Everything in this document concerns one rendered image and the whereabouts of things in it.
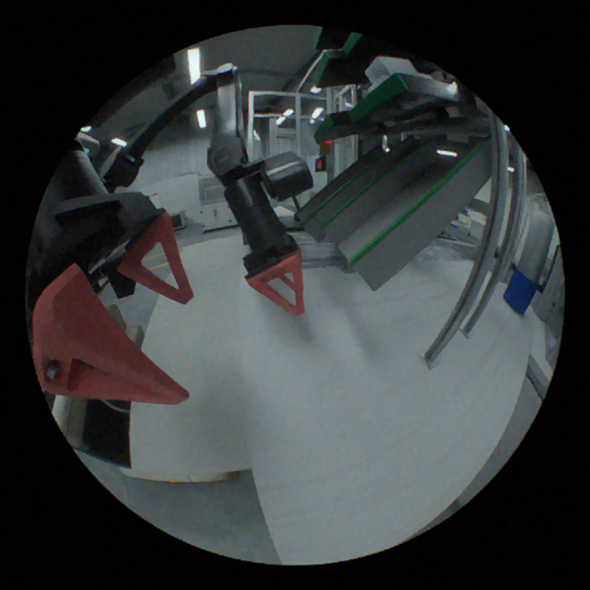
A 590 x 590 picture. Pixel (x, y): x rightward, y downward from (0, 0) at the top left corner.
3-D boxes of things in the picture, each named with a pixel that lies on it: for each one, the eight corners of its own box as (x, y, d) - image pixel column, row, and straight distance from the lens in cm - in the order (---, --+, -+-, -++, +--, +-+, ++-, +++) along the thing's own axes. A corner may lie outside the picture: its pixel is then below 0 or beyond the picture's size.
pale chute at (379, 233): (374, 293, 17) (349, 262, 14) (336, 247, 28) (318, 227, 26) (501, 165, 33) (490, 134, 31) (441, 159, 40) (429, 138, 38)
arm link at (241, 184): (226, 195, 32) (215, 186, 27) (262, 176, 32) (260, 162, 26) (243, 229, 30) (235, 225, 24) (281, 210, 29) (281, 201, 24)
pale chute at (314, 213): (319, 243, 29) (300, 225, 28) (307, 227, 41) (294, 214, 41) (425, 154, 39) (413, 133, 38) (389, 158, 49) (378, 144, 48)
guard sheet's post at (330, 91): (328, 215, 84) (326, 50, 122) (325, 214, 87) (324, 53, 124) (333, 215, 86) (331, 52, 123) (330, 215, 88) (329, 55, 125)
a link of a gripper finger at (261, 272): (319, 292, 27) (292, 237, 26) (325, 311, 20) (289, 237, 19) (281, 309, 28) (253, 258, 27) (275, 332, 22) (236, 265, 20)
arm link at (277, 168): (227, 178, 37) (209, 154, 30) (281, 153, 38) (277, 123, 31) (251, 227, 31) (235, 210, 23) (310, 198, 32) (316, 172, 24)
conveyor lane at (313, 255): (285, 270, 48) (284, 236, 44) (271, 238, 79) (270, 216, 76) (469, 260, 139) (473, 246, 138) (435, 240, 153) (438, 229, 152)
